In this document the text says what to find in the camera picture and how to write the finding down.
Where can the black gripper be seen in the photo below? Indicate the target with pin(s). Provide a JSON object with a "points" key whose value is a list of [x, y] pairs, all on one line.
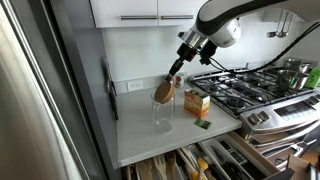
{"points": [[187, 53]]}

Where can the round cork jar lid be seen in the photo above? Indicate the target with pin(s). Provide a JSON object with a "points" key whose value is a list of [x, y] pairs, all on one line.
{"points": [[164, 92]]}

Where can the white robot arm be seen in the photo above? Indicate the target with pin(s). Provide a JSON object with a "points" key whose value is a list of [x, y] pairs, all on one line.
{"points": [[218, 25]]}

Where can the clear glass jar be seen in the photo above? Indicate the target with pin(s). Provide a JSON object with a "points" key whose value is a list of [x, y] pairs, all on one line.
{"points": [[163, 112]]}

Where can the orange tea box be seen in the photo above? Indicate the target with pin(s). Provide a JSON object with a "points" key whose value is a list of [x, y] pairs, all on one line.
{"points": [[196, 102]]}

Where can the green tea bag packet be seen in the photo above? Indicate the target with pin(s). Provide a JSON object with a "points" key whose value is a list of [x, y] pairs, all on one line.
{"points": [[203, 124]]}

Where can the white upper cabinets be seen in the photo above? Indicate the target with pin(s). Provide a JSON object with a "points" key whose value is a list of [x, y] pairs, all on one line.
{"points": [[144, 13]]}

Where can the hanging metal ladle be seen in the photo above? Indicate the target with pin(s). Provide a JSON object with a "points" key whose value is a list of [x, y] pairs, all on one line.
{"points": [[283, 26]]}

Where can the stainless steel pot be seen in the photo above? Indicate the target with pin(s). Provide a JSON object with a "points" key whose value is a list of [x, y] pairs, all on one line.
{"points": [[293, 75]]}

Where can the stainless gas stove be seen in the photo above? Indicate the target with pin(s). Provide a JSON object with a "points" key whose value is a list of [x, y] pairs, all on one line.
{"points": [[274, 118]]}

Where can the white drawer cutlery organizer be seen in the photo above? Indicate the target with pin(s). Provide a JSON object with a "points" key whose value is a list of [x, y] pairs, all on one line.
{"points": [[232, 160]]}

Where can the wooden kitchen drawer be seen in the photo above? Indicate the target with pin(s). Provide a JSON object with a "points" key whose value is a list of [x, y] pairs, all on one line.
{"points": [[139, 147]]}

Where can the wooden fork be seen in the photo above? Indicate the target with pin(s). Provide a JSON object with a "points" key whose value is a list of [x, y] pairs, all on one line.
{"points": [[160, 164]]}

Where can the green bottle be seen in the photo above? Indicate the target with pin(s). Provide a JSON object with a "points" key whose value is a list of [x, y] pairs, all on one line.
{"points": [[313, 78]]}

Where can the stainless refrigerator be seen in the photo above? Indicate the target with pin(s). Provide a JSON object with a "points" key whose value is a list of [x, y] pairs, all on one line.
{"points": [[47, 115]]}

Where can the white wall outlet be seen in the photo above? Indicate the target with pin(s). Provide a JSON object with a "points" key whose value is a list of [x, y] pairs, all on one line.
{"points": [[134, 85]]}

